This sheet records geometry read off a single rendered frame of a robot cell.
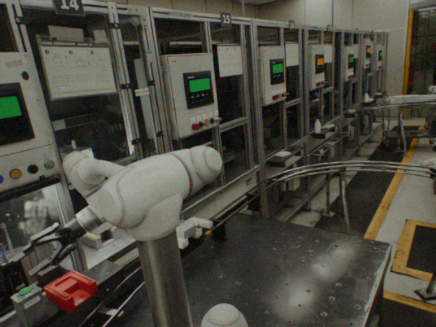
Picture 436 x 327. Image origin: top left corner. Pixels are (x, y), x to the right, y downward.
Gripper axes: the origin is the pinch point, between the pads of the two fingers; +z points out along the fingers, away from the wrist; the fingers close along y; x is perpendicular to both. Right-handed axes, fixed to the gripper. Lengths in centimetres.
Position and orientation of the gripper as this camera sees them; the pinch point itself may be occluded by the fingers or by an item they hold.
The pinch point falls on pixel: (29, 262)
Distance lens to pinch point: 137.0
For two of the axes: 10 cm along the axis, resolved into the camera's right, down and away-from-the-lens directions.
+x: 6.7, 3.2, -6.8
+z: -7.0, 5.7, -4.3
